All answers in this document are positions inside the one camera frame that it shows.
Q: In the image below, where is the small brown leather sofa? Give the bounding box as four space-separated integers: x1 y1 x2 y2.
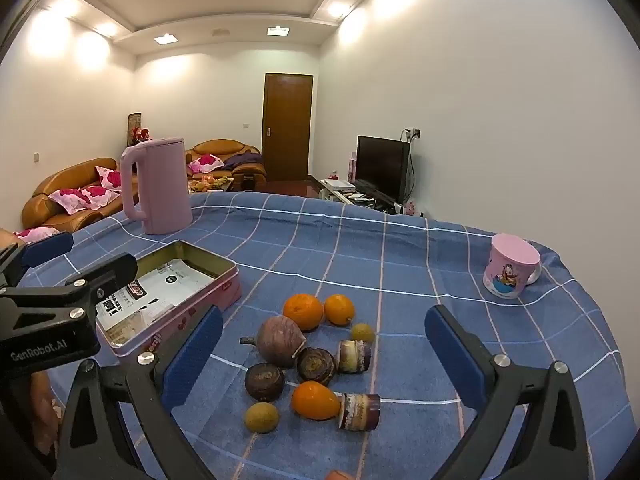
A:
185 139 269 184

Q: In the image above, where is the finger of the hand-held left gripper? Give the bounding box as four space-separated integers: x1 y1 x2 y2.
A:
0 232 75 288
0 253 138 321

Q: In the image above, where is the pink cartoon cup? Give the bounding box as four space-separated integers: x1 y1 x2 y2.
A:
482 233 542 301

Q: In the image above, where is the large purple beetroot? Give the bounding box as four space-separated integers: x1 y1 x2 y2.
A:
240 316 307 369

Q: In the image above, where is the purple passion fruit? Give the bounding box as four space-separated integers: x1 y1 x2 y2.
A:
336 340 372 374

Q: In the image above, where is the brown wooden door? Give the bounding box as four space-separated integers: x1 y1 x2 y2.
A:
263 73 314 181

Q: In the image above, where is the long brown leather sofa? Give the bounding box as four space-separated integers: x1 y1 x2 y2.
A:
21 157 126 233

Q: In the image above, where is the dark television stand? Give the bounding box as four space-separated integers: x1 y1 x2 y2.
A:
310 175 426 217

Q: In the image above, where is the oval orange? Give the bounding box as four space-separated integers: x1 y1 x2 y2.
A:
291 381 342 421

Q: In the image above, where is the black television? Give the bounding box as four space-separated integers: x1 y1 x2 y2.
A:
356 135 411 202

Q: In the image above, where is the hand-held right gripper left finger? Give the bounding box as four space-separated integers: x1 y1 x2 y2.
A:
52 305 224 480

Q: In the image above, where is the printed paper sheet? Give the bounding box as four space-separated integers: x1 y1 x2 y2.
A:
97 259 221 346

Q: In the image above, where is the pink tin box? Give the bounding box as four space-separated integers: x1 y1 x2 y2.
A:
95 240 242 358

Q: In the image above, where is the round orange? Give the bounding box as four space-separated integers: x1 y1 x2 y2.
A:
324 294 356 326
283 293 325 332

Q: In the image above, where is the person's left hand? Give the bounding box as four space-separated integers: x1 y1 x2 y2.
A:
31 372 63 456

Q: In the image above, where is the purple blanket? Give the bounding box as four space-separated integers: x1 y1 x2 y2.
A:
222 152 266 171

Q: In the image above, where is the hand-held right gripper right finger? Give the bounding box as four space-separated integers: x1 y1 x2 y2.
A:
425 305 608 480

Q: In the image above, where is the pink electric kettle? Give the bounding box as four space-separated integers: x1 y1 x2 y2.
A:
120 136 194 235

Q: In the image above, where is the blue checked tablecloth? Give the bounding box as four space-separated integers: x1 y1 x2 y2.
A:
0 191 633 480

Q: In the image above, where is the dark wrinkled passion fruit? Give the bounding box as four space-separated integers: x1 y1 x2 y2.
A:
296 347 337 386
244 363 286 403

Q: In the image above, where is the pink flower pillow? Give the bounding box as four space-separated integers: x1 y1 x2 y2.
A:
12 226 61 241
186 154 224 173
47 189 93 213
96 166 123 191
80 185 121 207

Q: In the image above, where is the purple sugarcane piece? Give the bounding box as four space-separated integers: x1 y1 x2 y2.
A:
338 393 381 432

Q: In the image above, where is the brown leather armchair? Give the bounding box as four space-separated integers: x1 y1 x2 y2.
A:
0 228 26 253

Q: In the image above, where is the black power cable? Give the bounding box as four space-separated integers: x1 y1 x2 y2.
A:
400 130 417 201

